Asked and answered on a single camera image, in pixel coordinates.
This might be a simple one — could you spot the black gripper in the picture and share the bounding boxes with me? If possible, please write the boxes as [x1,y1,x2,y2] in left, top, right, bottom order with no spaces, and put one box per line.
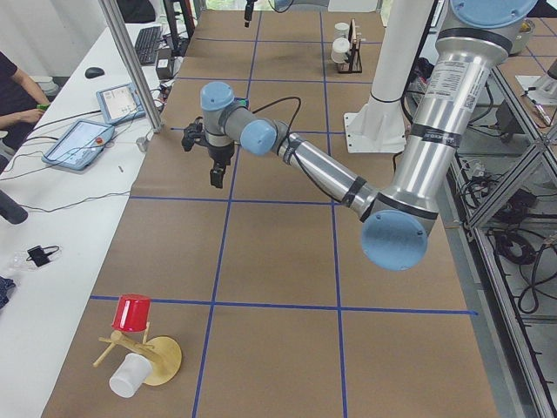
[208,143,235,189]

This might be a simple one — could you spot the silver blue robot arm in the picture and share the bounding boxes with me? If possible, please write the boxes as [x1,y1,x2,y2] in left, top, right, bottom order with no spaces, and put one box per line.
[200,1,534,271]

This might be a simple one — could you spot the white cup with lettering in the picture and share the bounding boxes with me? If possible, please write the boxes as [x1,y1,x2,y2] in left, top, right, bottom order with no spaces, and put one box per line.
[334,22,351,39]

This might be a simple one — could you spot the white upturned cup in rack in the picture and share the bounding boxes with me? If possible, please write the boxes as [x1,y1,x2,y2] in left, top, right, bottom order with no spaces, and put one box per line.
[331,37,351,64]

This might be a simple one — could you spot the red cup on stand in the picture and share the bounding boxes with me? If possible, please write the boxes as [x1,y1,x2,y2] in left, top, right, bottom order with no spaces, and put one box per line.
[111,293,151,333]

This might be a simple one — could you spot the white cup on stand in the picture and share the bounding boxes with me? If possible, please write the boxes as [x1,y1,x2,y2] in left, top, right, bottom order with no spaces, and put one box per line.
[109,353,152,398]

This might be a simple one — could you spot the black power adapter box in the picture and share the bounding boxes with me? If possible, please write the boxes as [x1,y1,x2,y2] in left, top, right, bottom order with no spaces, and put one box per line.
[155,48,175,80]

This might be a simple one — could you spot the black keyboard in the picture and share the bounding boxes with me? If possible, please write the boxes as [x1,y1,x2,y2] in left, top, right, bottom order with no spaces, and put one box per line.
[134,26,162,65]

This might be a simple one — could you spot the teach pendant tablet far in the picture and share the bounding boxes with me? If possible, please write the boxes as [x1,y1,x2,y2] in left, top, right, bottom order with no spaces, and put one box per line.
[96,83,145,125]

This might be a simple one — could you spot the teach pendant tablet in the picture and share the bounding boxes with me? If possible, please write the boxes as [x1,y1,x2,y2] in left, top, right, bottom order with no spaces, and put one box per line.
[42,119,115,172]
[96,83,145,125]

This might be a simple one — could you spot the teach pendant tablet near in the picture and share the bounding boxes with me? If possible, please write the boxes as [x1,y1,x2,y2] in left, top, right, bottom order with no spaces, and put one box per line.
[42,119,115,172]

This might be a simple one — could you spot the black computer mouse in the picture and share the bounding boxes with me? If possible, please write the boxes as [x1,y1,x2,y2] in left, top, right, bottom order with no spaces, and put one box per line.
[84,67,105,79]

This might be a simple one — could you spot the wooden mug tree stand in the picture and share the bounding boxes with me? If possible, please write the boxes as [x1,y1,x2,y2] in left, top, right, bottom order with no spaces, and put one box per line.
[92,321,183,386]

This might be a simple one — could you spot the black small device on plastic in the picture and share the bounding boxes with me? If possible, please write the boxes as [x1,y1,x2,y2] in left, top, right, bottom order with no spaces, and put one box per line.
[27,246,60,267]

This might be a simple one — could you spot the seated person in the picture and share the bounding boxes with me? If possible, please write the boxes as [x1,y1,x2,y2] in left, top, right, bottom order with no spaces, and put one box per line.
[1,53,50,155]

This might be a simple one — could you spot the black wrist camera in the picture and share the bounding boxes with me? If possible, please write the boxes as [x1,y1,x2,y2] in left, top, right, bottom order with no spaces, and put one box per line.
[181,117,206,152]

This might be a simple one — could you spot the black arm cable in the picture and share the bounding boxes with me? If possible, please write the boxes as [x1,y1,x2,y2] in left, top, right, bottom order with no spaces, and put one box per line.
[250,97,302,131]

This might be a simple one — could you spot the black wire cup rack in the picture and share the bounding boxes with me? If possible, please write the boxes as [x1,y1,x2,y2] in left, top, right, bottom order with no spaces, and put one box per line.
[335,18,363,74]

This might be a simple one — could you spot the aluminium frame post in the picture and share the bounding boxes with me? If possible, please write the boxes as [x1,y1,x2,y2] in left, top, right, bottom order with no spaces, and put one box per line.
[98,0,163,133]

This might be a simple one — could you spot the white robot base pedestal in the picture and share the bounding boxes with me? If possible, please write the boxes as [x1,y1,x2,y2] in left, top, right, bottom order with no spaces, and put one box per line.
[344,0,436,154]

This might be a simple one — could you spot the aluminium frame table side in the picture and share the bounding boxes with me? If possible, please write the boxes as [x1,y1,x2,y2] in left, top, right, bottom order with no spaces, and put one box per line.
[444,57,556,417]

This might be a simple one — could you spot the black floor cables bundle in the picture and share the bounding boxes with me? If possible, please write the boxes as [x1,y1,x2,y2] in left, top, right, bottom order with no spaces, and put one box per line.
[460,173,557,323]

